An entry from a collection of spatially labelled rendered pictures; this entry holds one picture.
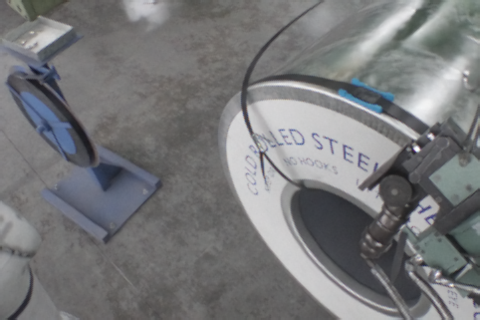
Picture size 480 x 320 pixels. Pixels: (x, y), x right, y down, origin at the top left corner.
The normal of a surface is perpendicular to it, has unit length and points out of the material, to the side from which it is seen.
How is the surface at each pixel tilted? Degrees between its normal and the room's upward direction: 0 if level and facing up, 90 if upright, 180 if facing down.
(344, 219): 39
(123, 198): 0
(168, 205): 0
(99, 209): 0
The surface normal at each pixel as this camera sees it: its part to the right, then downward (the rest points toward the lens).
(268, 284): -0.12, -0.67
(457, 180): -0.51, 0.21
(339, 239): 0.23, -0.37
